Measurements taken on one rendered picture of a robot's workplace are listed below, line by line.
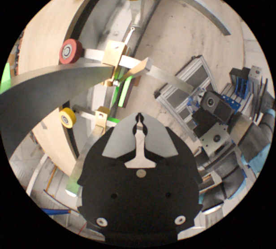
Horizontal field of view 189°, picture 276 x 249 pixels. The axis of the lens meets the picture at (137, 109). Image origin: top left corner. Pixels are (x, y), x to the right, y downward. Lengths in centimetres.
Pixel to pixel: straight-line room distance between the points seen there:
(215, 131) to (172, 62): 99
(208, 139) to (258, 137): 24
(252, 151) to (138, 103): 121
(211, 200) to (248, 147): 33
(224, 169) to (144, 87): 113
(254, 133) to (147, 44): 117
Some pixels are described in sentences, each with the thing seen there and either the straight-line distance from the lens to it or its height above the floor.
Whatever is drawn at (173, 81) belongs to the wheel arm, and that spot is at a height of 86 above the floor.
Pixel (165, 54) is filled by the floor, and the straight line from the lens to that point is 118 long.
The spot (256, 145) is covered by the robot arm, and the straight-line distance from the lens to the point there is 25.
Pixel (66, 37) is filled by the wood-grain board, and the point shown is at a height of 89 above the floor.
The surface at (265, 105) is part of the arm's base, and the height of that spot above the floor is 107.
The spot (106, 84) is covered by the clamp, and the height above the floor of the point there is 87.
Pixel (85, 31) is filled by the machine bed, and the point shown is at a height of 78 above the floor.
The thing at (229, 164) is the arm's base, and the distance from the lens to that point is 51.
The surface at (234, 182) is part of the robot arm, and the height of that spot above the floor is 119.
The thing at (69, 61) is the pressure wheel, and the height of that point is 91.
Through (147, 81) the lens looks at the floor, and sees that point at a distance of 112.
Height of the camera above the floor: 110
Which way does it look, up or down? 63 degrees down
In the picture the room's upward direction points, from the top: 179 degrees counter-clockwise
